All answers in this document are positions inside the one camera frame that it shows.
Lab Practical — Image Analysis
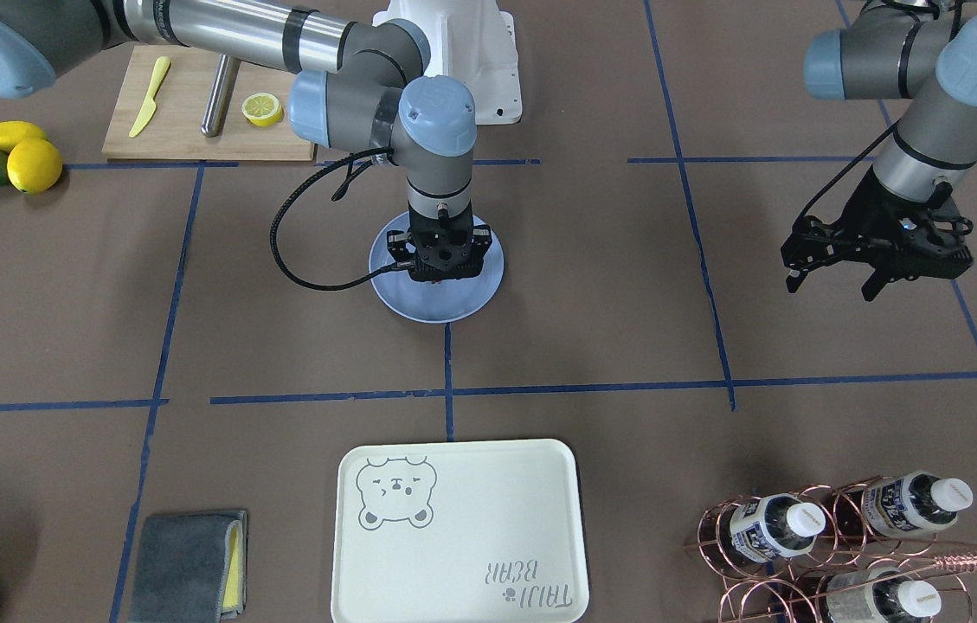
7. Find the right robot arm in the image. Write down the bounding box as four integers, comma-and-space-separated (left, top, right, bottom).
0, 1, 492, 281

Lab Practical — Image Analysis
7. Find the wooden cutting board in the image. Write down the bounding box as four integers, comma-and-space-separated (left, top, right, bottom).
103, 46, 317, 162

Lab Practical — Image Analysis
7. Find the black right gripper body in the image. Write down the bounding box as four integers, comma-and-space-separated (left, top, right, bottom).
384, 208, 493, 283

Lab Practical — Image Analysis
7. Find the grey folded cloth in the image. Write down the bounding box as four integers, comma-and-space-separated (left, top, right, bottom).
128, 509, 249, 622

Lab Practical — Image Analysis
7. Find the copper wire bottle rack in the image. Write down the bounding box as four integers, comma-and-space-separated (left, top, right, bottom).
683, 478, 977, 622

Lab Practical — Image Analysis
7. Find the yellow plastic knife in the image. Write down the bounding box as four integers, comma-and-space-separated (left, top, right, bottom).
127, 56, 171, 138

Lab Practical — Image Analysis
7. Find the cream bear tray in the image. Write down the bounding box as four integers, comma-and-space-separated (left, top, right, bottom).
331, 439, 590, 622

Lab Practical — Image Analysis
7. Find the steel knife sharpener rod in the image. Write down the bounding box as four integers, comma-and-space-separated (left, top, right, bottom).
200, 55, 241, 138

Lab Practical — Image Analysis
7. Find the blue plate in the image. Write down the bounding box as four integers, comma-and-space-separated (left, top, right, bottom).
370, 241, 505, 324

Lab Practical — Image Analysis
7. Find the yellow lemon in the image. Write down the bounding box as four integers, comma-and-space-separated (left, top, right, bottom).
7, 138, 64, 194
0, 119, 48, 154

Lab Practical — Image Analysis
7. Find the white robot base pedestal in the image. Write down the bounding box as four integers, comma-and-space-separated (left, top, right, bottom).
372, 1, 524, 126

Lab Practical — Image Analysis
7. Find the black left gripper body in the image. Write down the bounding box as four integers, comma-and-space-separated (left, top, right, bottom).
826, 170, 974, 280

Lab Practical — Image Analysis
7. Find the tea bottle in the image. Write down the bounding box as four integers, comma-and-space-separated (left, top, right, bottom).
718, 493, 828, 568
821, 567, 942, 622
859, 471, 974, 539

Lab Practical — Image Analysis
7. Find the lemon half slice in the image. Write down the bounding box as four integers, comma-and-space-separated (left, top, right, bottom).
241, 93, 284, 127

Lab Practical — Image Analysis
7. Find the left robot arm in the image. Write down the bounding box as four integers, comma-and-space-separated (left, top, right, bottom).
781, 1, 977, 300

